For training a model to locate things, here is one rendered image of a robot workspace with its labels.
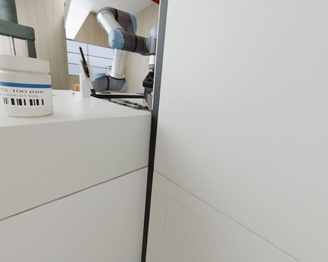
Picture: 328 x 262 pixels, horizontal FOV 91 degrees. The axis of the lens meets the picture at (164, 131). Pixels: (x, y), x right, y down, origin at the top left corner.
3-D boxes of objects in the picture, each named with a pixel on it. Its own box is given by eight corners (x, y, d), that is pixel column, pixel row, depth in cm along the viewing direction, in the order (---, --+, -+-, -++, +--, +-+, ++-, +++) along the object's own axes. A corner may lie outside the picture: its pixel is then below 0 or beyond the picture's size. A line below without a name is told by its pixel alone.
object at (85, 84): (96, 99, 59) (95, 59, 55) (85, 99, 56) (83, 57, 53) (89, 96, 63) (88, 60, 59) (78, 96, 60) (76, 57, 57)
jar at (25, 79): (58, 116, 30) (53, 61, 27) (5, 119, 25) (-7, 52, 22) (49, 109, 35) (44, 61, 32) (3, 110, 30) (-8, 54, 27)
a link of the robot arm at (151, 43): (161, 34, 77) (171, 30, 70) (159, 59, 80) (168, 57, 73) (146, 29, 73) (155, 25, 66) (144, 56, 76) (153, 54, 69)
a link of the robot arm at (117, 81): (102, 86, 131) (111, 5, 99) (121, 87, 140) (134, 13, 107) (106, 93, 124) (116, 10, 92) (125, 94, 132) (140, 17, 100)
